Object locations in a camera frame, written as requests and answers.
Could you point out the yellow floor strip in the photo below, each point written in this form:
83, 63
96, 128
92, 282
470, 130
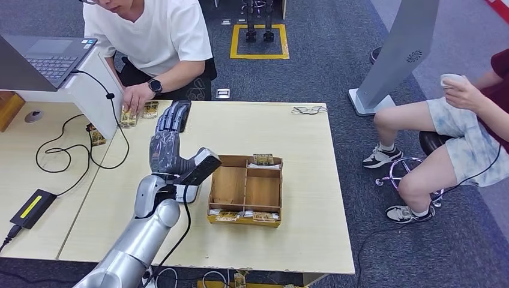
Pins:
214, 284

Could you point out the seated person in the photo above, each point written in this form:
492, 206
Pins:
469, 159

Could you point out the seated person's hand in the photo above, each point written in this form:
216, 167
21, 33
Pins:
463, 97

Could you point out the wooden box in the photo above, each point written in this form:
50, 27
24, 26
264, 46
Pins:
8, 109

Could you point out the brown patterned card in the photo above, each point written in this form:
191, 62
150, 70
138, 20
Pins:
96, 136

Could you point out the grey kiosk stand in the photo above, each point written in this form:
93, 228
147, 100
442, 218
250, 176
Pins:
397, 51

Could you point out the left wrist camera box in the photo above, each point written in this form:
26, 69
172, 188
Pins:
202, 165

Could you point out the white card reader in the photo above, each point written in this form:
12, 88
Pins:
191, 194

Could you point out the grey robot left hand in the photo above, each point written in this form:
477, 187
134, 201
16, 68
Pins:
167, 153

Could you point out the small floor plate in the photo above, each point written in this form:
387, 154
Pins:
226, 22
241, 21

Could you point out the black yellow-labelled power adapter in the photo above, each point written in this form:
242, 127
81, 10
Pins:
32, 208

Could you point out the black smartphone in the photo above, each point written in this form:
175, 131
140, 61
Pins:
187, 117

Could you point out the silver floor socket plate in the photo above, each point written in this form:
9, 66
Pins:
222, 94

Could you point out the person's left forearm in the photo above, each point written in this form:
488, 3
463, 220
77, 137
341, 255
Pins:
179, 75

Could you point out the red floor tape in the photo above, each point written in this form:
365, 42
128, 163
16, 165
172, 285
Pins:
499, 8

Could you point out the grey round desk grommet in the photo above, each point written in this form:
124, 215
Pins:
34, 116

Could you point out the black round object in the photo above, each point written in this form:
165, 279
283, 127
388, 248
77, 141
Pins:
374, 55

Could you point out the white paper slip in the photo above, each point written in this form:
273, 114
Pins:
264, 167

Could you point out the black wrist watch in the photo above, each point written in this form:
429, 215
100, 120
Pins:
155, 86

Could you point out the white laptop stand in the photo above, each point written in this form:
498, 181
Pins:
95, 107

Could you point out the seated person's forearm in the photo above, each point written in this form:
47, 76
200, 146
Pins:
495, 119

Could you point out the person's left hand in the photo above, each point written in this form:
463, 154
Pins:
137, 97

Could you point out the black chrome stool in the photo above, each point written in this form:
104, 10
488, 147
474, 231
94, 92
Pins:
431, 143

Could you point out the black white sneaker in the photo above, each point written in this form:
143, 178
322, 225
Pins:
407, 215
381, 157

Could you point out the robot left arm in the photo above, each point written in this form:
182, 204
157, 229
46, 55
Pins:
139, 238

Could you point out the wooden organizer tray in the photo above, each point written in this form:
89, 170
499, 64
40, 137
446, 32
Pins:
254, 190

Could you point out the grey laptop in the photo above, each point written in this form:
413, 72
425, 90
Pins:
47, 59

